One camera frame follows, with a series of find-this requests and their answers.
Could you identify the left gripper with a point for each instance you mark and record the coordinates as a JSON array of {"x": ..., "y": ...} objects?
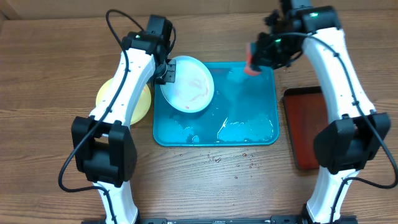
[{"x": 170, "y": 77}]

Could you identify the teal plastic tray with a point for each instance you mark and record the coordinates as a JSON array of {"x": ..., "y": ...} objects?
[{"x": 243, "y": 112}]

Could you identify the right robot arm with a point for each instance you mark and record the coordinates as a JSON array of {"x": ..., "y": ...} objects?
[{"x": 355, "y": 130}]

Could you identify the light blue plate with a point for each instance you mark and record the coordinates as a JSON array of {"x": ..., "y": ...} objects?
[{"x": 193, "y": 88}]

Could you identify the dark red black tray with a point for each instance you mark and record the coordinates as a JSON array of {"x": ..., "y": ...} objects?
[{"x": 306, "y": 116}]

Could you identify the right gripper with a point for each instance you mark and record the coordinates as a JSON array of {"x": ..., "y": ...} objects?
[{"x": 262, "y": 61}]

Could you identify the yellow plate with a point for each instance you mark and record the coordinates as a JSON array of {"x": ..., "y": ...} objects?
[{"x": 143, "y": 104}]

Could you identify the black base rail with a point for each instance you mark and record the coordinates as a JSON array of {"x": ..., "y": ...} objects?
[{"x": 275, "y": 219}]

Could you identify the red black sponge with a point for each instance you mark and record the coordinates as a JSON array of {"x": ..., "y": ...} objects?
[{"x": 248, "y": 70}]

